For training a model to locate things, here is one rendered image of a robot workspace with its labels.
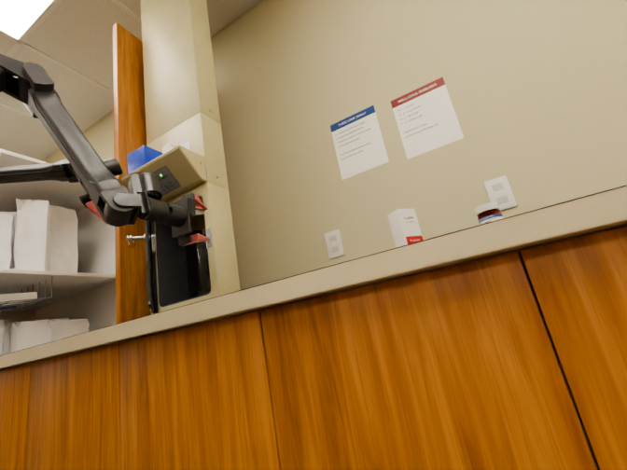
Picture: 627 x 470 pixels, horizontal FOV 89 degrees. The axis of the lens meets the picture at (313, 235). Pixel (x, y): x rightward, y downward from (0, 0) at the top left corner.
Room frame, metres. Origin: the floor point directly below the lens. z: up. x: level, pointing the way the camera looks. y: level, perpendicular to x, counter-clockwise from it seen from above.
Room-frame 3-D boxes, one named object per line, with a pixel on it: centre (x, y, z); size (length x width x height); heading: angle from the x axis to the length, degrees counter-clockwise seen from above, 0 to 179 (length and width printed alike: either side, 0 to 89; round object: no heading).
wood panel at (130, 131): (1.34, 0.62, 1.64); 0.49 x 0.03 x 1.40; 154
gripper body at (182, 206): (0.79, 0.36, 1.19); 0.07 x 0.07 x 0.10; 65
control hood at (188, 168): (1.05, 0.51, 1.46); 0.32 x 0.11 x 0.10; 64
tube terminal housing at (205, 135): (1.22, 0.43, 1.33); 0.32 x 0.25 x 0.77; 64
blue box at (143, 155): (1.09, 0.58, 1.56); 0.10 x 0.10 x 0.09; 64
